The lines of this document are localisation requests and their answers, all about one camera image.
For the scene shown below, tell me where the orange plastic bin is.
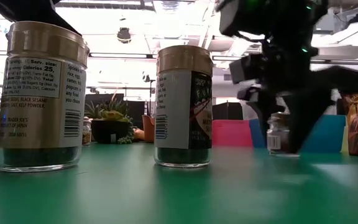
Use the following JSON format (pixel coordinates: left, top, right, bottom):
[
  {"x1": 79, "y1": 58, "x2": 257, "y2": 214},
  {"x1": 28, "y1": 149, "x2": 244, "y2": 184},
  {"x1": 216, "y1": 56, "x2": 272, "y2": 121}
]
[{"x1": 142, "y1": 114, "x2": 155, "y2": 144}]

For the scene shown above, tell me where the horizontal metal rail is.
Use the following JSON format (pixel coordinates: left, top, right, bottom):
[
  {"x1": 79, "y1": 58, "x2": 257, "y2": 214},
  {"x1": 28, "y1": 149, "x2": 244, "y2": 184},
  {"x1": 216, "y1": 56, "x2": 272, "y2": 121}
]
[{"x1": 211, "y1": 55, "x2": 358, "y2": 66}]

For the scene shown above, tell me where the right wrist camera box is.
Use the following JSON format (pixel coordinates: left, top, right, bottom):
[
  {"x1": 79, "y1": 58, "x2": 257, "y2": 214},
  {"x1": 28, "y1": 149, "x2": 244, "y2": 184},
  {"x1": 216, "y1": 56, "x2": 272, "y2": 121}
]
[{"x1": 228, "y1": 55, "x2": 262, "y2": 84}]

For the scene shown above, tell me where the blue plastic bin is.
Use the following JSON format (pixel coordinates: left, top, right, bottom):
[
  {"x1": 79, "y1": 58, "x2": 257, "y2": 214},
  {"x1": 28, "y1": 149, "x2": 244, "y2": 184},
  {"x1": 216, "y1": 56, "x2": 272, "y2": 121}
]
[{"x1": 249, "y1": 114, "x2": 347, "y2": 154}]

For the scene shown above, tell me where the narrow black monitor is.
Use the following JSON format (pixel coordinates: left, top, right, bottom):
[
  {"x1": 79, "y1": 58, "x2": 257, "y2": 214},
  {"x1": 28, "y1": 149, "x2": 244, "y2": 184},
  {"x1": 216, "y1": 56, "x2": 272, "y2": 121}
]
[{"x1": 126, "y1": 100, "x2": 146, "y2": 130}]

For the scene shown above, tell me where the wide black monitor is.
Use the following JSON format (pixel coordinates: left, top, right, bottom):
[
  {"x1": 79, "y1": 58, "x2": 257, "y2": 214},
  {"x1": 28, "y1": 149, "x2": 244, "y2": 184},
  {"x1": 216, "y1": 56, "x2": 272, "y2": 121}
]
[{"x1": 85, "y1": 93, "x2": 125, "y2": 113}]

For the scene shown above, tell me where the black lamp stand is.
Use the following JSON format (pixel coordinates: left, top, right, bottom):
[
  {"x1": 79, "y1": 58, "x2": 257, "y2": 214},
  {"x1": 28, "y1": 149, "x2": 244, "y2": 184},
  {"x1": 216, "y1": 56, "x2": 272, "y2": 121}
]
[{"x1": 142, "y1": 72, "x2": 157, "y2": 118}]

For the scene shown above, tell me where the small white-lid spice jar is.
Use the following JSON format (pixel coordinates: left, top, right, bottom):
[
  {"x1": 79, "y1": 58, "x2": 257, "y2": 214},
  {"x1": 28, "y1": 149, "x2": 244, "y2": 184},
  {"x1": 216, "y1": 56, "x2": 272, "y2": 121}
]
[{"x1": 81, "y1": 116, "x2": 92, "y2": 146}]

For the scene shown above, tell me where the long ceiling light bar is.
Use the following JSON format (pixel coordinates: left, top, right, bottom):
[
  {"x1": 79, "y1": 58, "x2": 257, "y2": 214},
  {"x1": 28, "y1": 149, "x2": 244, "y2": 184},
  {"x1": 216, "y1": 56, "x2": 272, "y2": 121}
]
[{"x1": 88, "y1": 52, "x2": 157, "y2": 60}]

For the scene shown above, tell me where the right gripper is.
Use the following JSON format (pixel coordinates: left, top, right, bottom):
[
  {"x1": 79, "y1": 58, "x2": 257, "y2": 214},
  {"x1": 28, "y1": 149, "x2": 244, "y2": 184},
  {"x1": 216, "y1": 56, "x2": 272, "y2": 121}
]
[{"x1": 237, "y1": 40, "x2": 358, "y2": 154}]

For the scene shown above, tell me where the black ceiling camera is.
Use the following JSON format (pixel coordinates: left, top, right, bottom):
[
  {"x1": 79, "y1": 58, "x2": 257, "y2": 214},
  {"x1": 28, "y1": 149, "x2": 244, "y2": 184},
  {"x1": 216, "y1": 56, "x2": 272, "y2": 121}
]
[{"x1": 116, "y1": 27, "x2": 132, "y2": 44}]

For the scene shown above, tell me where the black monitor behind bins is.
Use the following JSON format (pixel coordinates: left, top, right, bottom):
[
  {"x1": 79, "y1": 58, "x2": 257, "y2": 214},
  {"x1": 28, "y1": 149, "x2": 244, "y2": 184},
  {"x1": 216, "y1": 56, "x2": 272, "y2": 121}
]
[{"x1": 212, "y1": 102, "x2": 244, "y2": 121}]

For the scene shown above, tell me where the succulent plant in black pot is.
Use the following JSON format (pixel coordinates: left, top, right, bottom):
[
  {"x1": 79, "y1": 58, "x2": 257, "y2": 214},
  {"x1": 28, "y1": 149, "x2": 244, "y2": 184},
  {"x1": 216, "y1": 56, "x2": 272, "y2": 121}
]
[{"x1": 84, "y1": 90, "x2": 135, "y2": 145}]

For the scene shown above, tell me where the large gold-lid furikake jar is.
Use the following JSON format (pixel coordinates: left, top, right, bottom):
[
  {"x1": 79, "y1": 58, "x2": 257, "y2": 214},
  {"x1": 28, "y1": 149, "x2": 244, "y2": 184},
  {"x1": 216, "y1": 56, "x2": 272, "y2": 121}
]
[{"x1": 0, "y1": 20, "x2": 90, "y2": 173}]

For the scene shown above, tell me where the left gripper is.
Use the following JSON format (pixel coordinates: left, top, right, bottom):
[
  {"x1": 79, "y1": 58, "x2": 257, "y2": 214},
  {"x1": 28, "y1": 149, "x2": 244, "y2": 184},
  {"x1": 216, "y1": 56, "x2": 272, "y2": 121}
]
[{"x1": 0, "y1": 0, "x2": 82, "y2": 35}]

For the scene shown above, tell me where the small clear glass spice jar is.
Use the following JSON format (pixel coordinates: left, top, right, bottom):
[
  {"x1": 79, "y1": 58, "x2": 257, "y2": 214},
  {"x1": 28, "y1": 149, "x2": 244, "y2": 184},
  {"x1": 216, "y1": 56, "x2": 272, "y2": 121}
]
[{"x1": 266, "y1": 111, "x2": 300, "y2": 158}]

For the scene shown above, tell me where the black-label gold-lid furikake jar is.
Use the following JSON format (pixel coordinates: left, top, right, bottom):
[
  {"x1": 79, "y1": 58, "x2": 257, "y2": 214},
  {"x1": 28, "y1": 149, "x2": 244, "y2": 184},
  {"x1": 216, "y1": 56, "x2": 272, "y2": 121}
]
[{"x1": 153, "y1": 45, "x2": 214, "y2": 169}]

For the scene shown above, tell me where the pink plastic bin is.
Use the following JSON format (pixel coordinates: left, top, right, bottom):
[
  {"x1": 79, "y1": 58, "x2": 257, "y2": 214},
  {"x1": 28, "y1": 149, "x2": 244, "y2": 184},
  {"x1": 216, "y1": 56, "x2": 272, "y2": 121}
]
[{"x1": 212, "y1": 119, "x2": 254, "y2": 147}]

